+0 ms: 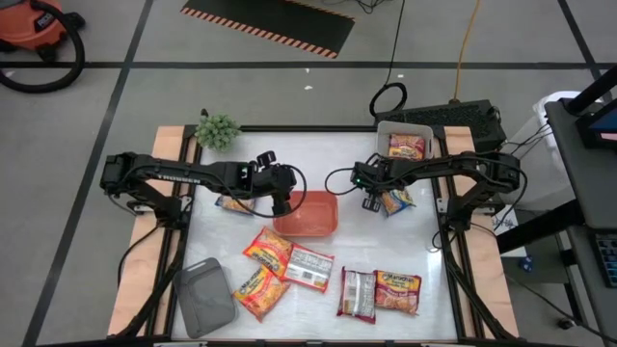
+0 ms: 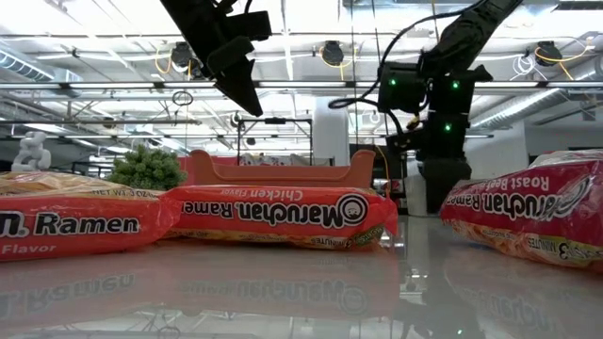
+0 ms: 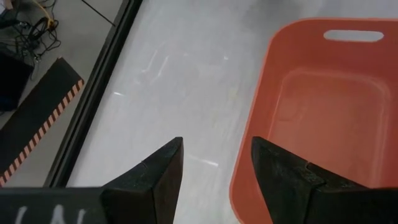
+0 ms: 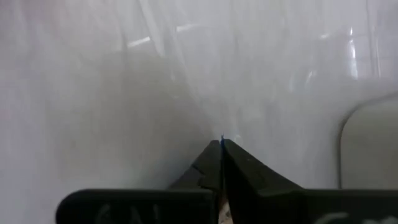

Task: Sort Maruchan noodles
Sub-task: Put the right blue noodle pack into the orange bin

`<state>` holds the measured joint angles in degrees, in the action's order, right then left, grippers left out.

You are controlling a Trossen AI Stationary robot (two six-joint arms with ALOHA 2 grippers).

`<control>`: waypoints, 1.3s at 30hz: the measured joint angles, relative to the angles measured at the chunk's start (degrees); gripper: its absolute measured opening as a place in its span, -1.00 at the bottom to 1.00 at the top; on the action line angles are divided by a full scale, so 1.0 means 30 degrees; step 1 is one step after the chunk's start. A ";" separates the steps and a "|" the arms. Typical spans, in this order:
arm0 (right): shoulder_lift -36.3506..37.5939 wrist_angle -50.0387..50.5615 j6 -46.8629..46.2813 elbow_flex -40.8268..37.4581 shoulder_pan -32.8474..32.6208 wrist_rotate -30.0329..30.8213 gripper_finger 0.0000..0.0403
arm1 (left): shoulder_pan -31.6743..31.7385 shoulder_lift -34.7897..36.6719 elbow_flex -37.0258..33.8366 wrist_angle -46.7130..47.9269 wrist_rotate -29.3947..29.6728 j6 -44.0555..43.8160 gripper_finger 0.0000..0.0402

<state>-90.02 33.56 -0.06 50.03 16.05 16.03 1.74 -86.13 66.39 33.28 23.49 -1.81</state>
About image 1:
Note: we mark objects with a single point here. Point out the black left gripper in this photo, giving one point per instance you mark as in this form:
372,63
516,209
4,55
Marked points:
272,180

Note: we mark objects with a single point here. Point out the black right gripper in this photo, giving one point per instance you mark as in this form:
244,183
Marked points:
371,178

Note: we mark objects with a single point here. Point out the blue Maruchan ramen pack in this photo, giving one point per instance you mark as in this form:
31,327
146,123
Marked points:
399,202
235,205

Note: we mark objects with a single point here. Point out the orange chicken ramen pack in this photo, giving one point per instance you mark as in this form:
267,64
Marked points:
311,270
267,248
260,292

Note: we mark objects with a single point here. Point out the red roast beef ramen pack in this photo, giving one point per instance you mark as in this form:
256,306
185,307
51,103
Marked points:
397,291
407,146
356,295

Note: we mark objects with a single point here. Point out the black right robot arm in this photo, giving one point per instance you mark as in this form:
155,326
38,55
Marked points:
458,166

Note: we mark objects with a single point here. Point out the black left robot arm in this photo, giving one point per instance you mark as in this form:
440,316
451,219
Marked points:
159,173

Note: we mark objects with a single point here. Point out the orange plastic bin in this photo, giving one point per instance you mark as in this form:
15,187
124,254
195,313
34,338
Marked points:
308,217

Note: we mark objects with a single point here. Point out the white plastic bin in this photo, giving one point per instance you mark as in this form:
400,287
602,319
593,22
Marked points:
382,137

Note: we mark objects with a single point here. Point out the green artificial plant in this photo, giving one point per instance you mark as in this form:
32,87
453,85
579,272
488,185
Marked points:
217,131

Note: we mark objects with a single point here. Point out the grey plastic lid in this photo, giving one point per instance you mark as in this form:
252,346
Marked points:
205,299

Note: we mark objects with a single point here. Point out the plywood table board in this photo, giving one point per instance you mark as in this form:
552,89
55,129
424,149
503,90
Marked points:
487,270
144,270

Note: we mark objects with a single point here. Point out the white paper sheet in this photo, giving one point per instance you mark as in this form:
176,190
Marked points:
506,224

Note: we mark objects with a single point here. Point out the black hazard striped mat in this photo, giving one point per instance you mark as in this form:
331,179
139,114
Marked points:
270,19

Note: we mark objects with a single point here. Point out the white container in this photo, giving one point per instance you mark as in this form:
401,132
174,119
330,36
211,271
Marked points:
542,120

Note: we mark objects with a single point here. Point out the grey workstation cart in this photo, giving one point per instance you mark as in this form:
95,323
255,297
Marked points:
588,183

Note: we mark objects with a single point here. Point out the black cart monitor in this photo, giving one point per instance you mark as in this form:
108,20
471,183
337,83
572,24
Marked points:
602,127

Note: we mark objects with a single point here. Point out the black keyboard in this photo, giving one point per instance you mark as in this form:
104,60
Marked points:
608,260

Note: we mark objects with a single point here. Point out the orange shop vacuum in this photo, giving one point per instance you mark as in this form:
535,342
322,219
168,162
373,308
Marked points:
29,24
79,58

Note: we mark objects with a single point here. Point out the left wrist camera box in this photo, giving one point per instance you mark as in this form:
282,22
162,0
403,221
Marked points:
266,159

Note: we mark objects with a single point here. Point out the black aluminium table frame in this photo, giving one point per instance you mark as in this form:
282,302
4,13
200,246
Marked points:
308,128

